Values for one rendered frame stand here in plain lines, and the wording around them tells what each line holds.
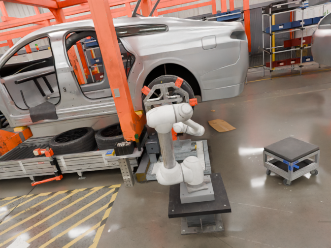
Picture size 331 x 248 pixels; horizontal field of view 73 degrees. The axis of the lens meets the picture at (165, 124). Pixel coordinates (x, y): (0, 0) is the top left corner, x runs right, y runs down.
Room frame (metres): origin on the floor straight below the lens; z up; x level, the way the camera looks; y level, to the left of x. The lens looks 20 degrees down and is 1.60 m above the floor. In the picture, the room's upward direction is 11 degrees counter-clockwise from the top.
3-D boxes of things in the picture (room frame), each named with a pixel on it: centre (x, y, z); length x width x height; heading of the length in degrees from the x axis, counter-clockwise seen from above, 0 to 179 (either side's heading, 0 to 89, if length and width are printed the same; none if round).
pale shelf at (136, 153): (2.39, 0.54, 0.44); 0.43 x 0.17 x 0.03; 80
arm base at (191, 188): (1.65, -0.18, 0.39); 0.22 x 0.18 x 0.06; 95
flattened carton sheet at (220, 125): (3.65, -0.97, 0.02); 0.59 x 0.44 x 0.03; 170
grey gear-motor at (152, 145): (2.84, 0.19, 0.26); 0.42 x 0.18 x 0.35; 170
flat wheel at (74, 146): (3.22, 1.43, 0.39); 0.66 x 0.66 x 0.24
